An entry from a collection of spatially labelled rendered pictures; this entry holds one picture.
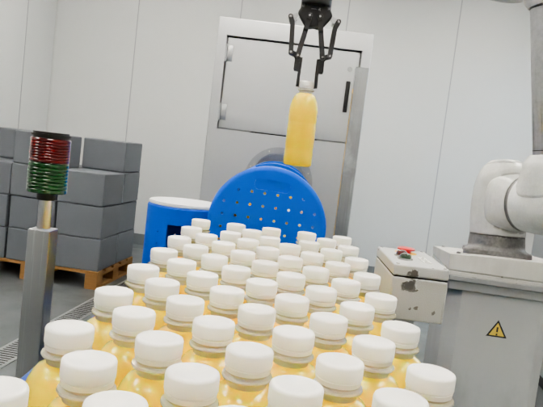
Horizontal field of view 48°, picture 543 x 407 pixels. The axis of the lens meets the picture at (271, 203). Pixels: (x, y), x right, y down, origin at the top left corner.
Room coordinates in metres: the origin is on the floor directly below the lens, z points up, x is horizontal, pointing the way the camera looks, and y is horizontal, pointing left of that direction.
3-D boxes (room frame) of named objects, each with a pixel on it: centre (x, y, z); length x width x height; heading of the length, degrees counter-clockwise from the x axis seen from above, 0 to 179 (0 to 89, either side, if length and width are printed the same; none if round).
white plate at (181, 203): (2.31, 0.33, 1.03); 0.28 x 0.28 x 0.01
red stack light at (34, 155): (0.99, 0.37, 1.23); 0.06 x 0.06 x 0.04
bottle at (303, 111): (1.54, -0.05, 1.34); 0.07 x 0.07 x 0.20
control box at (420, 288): (1.16, -0.28, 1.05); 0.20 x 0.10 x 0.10; 179
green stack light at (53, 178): (0.99, 0.37, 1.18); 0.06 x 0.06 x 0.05
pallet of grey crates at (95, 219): (5.18, 1.86, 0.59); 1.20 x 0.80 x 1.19; 83
